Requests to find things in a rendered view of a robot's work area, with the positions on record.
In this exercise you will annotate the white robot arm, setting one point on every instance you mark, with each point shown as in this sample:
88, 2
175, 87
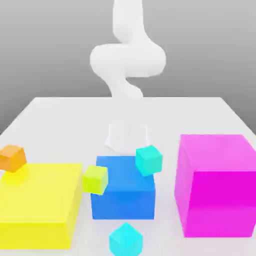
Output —
128, 60

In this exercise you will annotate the small teal cube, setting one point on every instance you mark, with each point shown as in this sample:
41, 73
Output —
149, 161

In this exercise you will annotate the small lime cube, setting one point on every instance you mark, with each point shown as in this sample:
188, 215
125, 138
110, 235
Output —
94, 180

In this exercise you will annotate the small cyan cube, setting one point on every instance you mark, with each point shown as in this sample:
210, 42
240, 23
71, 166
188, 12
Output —
126, 241

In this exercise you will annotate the small orange cube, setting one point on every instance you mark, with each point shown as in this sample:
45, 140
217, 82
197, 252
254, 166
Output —
12, 159

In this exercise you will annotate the large blue box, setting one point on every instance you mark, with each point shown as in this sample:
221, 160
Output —
126, 196

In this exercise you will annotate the large magenta box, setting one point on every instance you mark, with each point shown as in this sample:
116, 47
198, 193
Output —
218, 190

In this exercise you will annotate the large yellow box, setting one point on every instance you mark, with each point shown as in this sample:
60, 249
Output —
40, 200

